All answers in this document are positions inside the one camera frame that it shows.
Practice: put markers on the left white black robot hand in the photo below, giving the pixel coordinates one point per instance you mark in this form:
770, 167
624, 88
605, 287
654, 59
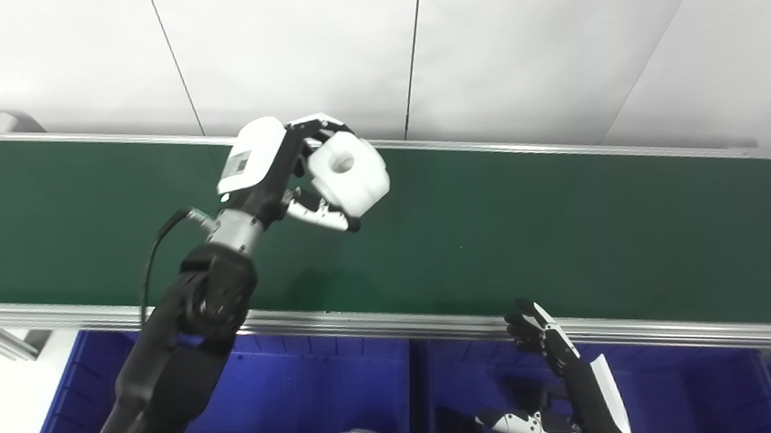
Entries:
253, 158

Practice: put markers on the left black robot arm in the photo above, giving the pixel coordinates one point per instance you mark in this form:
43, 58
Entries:
176, 357

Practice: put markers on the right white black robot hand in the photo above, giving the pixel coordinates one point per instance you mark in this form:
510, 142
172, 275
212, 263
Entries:
577, 380

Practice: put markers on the green conveyor belt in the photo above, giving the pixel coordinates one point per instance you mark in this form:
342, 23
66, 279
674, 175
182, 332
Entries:
531, 232
435, 326

